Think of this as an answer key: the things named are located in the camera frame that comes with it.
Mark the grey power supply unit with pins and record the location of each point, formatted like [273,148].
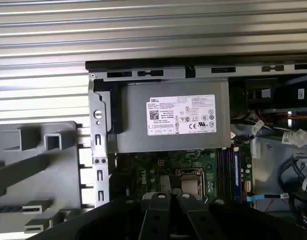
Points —
[173,140]

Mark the green motherboard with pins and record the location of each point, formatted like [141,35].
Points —
[148,165]

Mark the installed RAM stick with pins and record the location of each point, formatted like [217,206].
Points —
[237,175]

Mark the black open PC case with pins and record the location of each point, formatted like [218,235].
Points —
[168,73]

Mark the metal CPU socket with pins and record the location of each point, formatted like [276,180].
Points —
[188,170]

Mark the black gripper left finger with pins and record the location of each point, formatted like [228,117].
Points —
[156,220]

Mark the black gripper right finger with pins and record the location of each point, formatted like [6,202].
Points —
[201,222]

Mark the grey plastic parts rack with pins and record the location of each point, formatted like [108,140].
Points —
[66,180]

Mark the silver CPU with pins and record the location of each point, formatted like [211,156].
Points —
[188,185]

